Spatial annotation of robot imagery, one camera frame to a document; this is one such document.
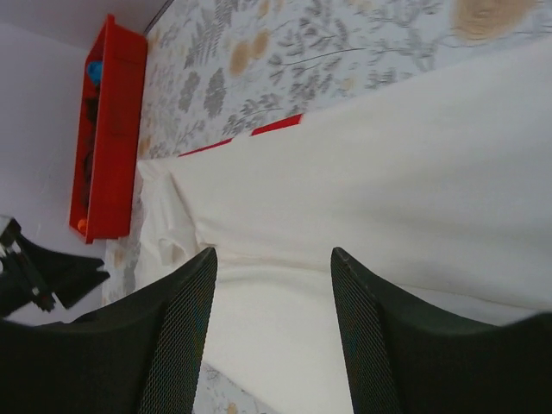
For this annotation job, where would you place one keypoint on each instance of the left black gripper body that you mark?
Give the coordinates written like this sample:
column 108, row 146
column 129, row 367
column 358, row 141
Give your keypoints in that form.
column 24, row 269

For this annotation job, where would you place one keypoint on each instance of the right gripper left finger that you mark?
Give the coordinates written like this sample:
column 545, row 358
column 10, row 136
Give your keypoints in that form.
column 141, row 354

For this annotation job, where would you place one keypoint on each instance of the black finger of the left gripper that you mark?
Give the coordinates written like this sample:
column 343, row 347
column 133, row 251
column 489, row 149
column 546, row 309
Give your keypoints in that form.
column 70, row 277

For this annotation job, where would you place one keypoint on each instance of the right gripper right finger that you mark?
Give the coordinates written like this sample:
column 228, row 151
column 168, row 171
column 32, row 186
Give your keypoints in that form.
column 405, row 355

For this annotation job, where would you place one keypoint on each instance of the white Coca-Cola t-shirt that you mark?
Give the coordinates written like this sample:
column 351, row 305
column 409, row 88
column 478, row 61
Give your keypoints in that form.
column 440, row 184

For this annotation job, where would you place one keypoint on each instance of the orange t-shirt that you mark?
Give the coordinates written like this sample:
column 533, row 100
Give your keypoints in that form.
column 82, row 225

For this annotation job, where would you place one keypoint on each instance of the red plastic bin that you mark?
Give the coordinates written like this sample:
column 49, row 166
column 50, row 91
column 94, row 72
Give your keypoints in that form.
column 108, row 129

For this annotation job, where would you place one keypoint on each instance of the blue t-shirt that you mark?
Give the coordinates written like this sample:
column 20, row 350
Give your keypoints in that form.
column 94, row 71

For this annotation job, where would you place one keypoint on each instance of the floral patterned table mat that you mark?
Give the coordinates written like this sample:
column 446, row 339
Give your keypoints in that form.
column 217, row 70

